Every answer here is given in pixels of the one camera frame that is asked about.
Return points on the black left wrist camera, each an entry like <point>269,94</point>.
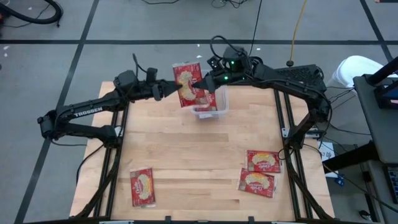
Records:
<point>151,74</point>

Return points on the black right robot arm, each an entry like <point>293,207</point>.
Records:
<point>289,84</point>

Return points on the gray side desk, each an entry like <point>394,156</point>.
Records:
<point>379,130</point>

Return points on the small blue object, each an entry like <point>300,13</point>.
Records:
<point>340,180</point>

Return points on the black desk pole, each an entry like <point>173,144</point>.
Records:
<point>384,71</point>

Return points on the black perforated computer case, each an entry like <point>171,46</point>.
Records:
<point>308,73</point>

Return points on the black device with blue screen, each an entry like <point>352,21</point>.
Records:
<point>387,96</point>

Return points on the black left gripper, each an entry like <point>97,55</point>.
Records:
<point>147,91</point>

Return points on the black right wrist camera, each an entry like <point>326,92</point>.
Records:
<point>214,63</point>

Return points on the black computer mouse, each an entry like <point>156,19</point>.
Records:
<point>363,214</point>

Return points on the black keyboard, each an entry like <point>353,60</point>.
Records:
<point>393,183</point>

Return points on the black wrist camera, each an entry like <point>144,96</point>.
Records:
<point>151,74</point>
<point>214,63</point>

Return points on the white rounded object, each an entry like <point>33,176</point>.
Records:
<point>354,70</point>

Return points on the small black frame bracket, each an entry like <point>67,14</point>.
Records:
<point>168,219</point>
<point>251,219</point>

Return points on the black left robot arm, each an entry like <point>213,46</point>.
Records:
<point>87,112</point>

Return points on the clear plastic bin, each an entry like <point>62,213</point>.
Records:
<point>224,104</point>

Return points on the white paper sheet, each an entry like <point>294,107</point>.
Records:
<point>326,152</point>

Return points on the white paper bin label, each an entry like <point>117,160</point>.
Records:
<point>206,116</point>

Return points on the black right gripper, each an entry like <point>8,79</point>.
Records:
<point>228,80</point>

